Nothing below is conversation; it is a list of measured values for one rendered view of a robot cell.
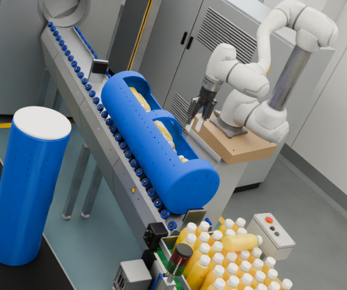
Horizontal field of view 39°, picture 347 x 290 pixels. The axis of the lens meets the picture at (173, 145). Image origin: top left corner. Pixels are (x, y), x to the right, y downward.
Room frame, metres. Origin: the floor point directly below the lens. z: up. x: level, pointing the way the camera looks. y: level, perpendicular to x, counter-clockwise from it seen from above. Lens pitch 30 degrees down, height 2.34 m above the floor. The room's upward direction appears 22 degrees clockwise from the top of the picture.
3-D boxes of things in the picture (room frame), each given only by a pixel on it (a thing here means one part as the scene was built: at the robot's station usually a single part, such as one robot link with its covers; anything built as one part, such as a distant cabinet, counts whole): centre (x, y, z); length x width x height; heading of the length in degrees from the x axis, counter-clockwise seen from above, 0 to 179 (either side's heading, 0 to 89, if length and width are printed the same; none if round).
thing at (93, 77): (2.81, 0.62, 1.00); 0.10 x 0.04 x 0.15; 129
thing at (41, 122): (1.98, 0.63, 1.03); 0.28 x 0.28 x 0.01
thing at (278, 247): (1.79, -0.56, 1.05); 0.20 x 0.10 x 0.10; 39
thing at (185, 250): (1.25, -0.17, 1.18); 0.06 x 0.06 x 0.16
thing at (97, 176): (2.64, 0.39, 0.31); 0.06 x 0.06 x 0.63; 39
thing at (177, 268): (1.25, -0.17, 1.18); 0.06 x 0.06 x 0.05
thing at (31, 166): (1.98, 0.63, 0.59); 0.28 x 0.28 x 0.88
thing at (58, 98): (3.40, 1.01, 0.31); 0.06 x 0.06 x 0.63; 39
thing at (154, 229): (1.61, -0.08, 0.95); 0.10 x 0.07 x 0.10; 129
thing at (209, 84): (2.04, -0.06, 1.53); 0.09 x 0.09 x 0.06
